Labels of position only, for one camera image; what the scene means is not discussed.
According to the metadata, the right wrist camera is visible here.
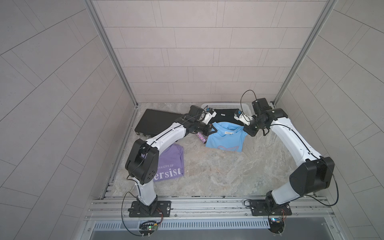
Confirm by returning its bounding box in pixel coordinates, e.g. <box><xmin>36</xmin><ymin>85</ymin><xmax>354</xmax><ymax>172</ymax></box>
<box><xmin>234</xmin><ymin>110</ymin><xmax>254</xmax><ymax>126</ymax></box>

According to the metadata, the right circuit board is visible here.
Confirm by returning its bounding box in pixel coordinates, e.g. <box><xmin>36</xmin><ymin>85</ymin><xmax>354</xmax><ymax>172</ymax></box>
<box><xmin>268</xmin><ymin>218</ymin><xmax>285</xmax><ymax>235</ymax></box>

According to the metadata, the left circuit board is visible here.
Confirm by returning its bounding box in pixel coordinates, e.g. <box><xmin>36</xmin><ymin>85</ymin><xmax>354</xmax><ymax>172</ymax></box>
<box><xmin>139</xmin><ymin>221</ymin><xmax>160</xmax><ymax>236</ymax></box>

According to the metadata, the black closed laptop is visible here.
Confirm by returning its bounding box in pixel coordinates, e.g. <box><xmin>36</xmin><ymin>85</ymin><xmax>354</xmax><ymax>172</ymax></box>
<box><xmin>135</xmin><ymin>109</ymin><xmax>183</xmax><ymax>137</ymax></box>

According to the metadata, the purple t-shirt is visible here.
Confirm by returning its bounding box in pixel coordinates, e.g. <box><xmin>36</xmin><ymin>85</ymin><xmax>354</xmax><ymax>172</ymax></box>
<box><xmin>154</xmin><ymin>144</ymin><xmax>185</xmax><ymax>182</ymax></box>

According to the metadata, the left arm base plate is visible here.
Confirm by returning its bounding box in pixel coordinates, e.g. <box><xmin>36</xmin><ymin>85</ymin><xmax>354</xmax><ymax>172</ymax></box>
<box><xmin>129</xmin><ymin>201</ymin><xmax>172</xmax><ymax>218</ymax></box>

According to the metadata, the right corner metal post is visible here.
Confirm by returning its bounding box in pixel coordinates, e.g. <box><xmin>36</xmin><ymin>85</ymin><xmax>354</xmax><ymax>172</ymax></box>
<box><xmin>272</xmin><ymin>0</ymin><xmax>338</xmax><ymax>106</ymax></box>

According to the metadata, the aluminium rail frame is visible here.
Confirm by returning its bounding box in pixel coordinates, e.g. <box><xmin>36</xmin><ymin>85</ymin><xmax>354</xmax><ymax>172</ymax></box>
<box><xmin>84</xmin><ymin>197</ymin><xmax>337</xmax><ymax>235</ymax></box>

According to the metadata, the white plastic basket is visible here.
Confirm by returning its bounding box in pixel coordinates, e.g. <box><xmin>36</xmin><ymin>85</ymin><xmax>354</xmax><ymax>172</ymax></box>
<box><xmin>201</xmin><ymin>103</ymin><xmax>253</xmax><ymax>116</ymax></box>

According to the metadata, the left corner metal post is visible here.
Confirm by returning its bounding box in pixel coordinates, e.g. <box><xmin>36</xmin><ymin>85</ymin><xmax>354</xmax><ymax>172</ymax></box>
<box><xmin>83</xmin><ymin>0</ymin><xmax>138</xmax><ymax>108</ymax></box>

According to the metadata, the circuit board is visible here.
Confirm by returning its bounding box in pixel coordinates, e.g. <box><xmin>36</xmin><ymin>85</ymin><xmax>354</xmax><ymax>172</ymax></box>
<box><xmin>139</xmin><ymin>221</ymin><xmax>160</xmax><ymax>236</ymax></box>
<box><xmin>268</xmin><ymin>218</ymin><xmax>285</xmax><ymax>235</ymax></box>

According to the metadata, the corner metal post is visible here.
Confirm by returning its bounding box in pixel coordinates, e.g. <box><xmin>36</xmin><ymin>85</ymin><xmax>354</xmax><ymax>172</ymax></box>
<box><xmin>83</xmin><ymin>0</ymin><xmax>138</xmax><ymax>108</ymax></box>
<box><xmin>272</xmin><ymin>0</ymin><xmax>338</xmax><ymax>106</ymax></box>

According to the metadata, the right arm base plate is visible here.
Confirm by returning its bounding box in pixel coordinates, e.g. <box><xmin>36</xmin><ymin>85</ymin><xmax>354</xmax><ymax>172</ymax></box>
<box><xmin>244</xmin><ymin>200</ymin><xmax>292</xmax><ymax>217</ymax></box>

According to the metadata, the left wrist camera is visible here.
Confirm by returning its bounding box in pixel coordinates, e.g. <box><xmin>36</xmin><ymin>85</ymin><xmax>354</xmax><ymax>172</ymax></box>
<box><xmin>202</xmin><ymin>108</ymin><xmax>217</xmax><ymax>125</ymax></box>

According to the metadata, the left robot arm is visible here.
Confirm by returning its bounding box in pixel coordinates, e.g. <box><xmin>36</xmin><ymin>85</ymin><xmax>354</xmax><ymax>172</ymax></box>
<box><xmin>125</xmin><ymin>105</ymin><xmax>217</xmax><ymax>215</ymax></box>

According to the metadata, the purple glitter tube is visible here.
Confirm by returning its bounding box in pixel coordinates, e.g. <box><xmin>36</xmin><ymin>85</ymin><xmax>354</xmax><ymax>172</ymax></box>
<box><xmin>196</xmin><ymin>132</ymin><xmax>208</xmax><ymax>144</ymax></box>

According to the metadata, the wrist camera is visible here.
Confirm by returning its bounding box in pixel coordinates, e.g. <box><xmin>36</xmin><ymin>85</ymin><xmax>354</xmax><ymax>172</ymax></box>
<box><xmin>234</xmin><ymin>110</ymin><xmax>254</xmax><ymax>126</ymax></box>
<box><xmin>202</xmin><ymin>108</ymin><xmax>217</xmax><ymax>125</ymax></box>

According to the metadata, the left black cable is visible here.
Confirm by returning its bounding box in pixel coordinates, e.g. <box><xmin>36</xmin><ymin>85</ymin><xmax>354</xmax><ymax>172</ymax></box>
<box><xmin>120</xmin><ymin>176</ymin><xmax>145</xmax><ymax>237</ymax></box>

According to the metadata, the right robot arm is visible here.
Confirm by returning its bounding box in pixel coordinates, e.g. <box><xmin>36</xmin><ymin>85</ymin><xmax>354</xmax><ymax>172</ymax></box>
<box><xmin>238</xmin><ymin>98</ymin><xmax>335</xmax><ymax>213</ymax></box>

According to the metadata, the light blue t-shirt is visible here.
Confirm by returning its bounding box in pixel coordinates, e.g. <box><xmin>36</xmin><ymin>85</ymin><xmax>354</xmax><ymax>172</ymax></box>
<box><xmin>206</xmin><ymin>122</ymin><xmax>248</xmax><ymax>152</ymax></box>

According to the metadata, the black t-shirt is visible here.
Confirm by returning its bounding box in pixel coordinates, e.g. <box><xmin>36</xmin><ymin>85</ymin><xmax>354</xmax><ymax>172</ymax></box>
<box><xmin>209</xmin><ymin>109</ymin><xmax>244</xmax><ymax>126</ymax></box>

